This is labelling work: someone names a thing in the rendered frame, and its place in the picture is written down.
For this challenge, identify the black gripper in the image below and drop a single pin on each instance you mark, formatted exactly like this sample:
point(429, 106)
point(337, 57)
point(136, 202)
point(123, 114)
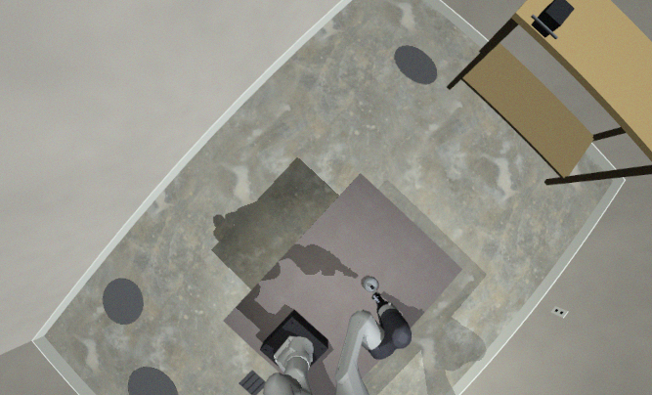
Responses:
point(378, 300)

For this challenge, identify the grey dome bell body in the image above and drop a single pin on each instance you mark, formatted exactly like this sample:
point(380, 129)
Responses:
point(370, 284)

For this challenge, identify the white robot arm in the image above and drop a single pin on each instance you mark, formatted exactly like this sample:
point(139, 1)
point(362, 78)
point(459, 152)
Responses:
point(295, 361)

